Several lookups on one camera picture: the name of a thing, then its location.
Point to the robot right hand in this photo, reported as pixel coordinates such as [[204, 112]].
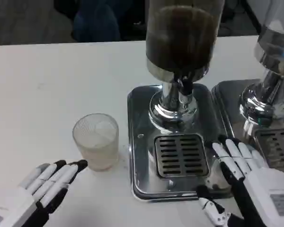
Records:
[[262, 189]]

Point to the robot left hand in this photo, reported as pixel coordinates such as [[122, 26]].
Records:
[[26, 201]]

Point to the clear ribbed glass cup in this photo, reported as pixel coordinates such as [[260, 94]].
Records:
[[97, 146]]

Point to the black dispenser tap lever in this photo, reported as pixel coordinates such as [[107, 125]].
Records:
[[185, 86]]

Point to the slotted steel tray grid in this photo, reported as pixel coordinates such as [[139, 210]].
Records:
[[180, 156], [277, 146]]

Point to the drink dispenser with clear tank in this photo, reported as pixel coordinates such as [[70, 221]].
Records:
[[269, 94]]

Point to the steel drip tray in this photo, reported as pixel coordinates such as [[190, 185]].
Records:
[[142, 165], [229, 94]]

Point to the drink dispenser with brown liquid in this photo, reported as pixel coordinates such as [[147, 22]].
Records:
[[180, 35]]

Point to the person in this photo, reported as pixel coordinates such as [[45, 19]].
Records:
[[94, 21]]

